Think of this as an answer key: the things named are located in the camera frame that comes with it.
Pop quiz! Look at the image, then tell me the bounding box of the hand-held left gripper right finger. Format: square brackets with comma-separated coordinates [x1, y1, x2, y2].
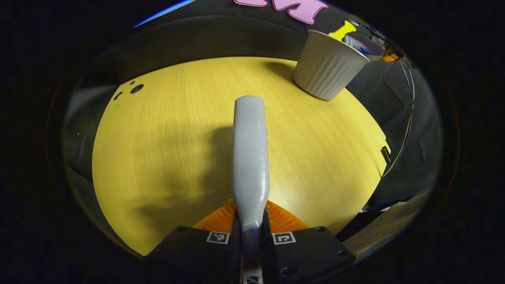
[261, 200, 356, 283]

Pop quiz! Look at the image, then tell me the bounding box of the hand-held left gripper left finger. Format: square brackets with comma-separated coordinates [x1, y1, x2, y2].
[146, 202, 241, 284]

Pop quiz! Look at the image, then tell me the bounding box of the grey plastic dustpan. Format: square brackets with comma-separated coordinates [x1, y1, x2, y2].
[342, 32, 388, 62]

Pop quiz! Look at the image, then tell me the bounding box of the white ribbed garbage bin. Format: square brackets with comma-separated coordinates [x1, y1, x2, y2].
[293, 30, 370, 101]

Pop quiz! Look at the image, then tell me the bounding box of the small grey broom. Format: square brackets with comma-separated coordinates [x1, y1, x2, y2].
[233, 95, 271, 284]

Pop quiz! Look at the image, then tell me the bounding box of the yellow wooden desktop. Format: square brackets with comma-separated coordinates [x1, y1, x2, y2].
[92, 56, 389, 257]

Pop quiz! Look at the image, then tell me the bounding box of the thin gripper cable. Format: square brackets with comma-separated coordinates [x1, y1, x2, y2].
[385, 59, 415, 178]

